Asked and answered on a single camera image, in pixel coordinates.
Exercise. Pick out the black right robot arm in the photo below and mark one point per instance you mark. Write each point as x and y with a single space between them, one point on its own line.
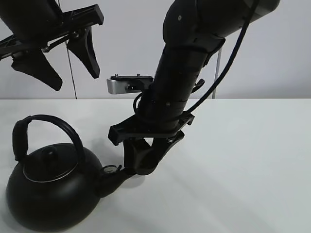
193 31

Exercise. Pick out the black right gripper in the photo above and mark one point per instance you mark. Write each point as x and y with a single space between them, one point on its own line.
159 115

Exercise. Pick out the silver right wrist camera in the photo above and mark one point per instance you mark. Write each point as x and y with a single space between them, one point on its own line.
127 84

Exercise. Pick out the black kettle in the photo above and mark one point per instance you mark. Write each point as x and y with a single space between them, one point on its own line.
57 186

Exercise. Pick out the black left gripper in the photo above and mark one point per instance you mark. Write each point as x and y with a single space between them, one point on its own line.
41 25

